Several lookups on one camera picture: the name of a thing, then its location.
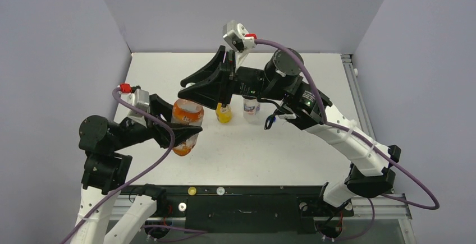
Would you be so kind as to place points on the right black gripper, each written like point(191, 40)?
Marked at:
point(228, 81)

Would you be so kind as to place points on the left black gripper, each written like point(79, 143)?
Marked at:
point(159, 106)

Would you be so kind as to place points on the orange drink bottle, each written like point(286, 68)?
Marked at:
point(187, 113)

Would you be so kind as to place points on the white orange bottle cap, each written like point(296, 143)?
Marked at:
point(189, 85)

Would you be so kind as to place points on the yellow juice bottle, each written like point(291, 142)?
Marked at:
point(224, 113)

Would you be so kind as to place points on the clear water bottle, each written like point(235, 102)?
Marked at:
point(251, 110)

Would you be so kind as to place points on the yellow juice bottle cap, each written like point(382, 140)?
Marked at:
point(192, 191)

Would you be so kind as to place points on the white water bottle cap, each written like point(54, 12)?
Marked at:
point(220, 191)

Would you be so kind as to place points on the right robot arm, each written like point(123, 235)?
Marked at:
point(285, 83)

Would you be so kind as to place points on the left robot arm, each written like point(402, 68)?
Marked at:
point(105, 170)

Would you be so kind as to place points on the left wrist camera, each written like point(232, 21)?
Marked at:
point(138, 98)

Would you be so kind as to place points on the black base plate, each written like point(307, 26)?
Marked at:
point(254, 209)

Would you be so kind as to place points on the aluminium frame rail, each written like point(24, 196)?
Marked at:
point(385, 207)

